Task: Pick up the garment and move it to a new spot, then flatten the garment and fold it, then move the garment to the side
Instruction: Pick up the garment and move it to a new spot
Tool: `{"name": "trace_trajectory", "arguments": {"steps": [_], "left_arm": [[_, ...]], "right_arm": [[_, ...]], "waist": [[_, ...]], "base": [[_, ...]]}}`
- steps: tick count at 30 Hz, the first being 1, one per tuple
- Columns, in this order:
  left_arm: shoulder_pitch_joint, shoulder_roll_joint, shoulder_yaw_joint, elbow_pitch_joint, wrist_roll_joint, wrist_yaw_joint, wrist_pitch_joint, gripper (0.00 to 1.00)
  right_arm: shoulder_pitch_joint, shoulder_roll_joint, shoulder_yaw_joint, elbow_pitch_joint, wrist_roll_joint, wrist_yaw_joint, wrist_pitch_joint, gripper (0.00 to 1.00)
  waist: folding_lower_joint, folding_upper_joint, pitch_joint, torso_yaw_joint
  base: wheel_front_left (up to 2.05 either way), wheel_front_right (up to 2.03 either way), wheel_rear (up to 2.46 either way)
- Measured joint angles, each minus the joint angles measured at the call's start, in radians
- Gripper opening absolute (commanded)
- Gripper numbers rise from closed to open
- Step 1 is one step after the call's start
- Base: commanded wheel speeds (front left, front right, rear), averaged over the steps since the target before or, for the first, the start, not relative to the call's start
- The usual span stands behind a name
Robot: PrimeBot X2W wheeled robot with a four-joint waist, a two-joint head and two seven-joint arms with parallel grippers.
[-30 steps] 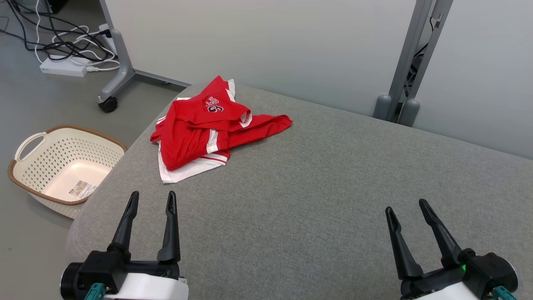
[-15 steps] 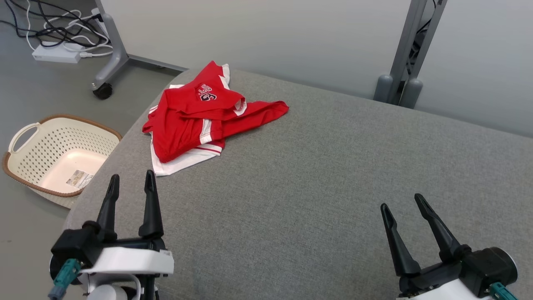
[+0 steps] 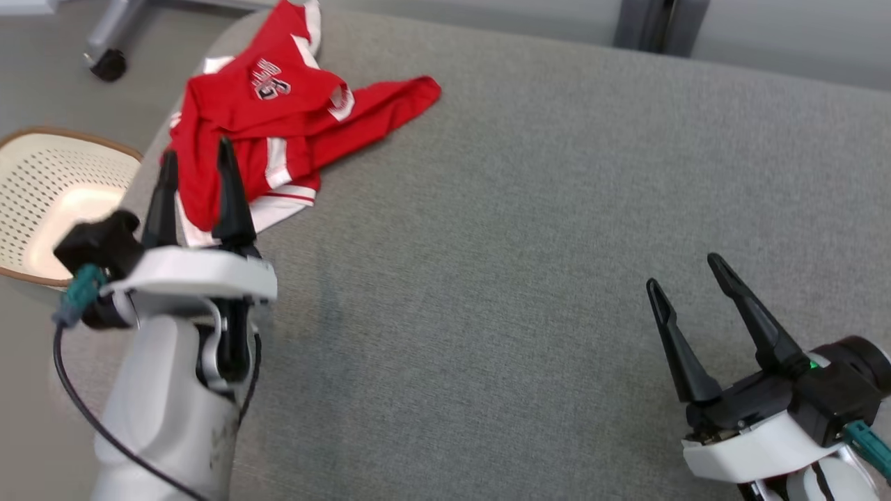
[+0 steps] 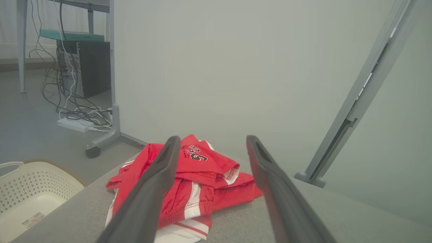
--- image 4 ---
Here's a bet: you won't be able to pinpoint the white power strip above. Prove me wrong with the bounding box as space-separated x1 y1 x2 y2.
57 117 90 133

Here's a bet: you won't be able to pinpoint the grey desk frame with caster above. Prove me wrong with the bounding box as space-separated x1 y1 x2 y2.
17 0 147 158

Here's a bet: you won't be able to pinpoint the white cable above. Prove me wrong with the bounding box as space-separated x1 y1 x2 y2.
54 0 112 132

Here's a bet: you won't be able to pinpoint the red and white t-shirt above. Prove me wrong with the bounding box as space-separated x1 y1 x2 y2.
105 143 210 243

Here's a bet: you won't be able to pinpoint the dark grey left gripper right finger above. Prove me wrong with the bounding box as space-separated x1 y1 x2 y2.
246 135 338 243

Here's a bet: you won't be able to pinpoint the cream perforated laundry basket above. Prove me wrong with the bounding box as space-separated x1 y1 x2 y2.
0 161 85 243

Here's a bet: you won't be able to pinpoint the grey partition post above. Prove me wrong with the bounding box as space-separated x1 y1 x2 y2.
294 0 422 189

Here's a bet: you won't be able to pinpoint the flat teal box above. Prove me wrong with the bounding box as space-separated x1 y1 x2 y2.
40 29 105 42

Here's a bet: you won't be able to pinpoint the red Bulls 23 shorts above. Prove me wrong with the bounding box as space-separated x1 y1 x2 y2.
148 134 264 230

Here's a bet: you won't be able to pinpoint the black cable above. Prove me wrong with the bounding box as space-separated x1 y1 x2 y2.
29 0 112 126

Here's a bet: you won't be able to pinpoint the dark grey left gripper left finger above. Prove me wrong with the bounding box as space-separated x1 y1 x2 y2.
96 136 181 243

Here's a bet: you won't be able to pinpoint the black computer tower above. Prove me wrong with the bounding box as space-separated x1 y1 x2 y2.
57 40 111 99

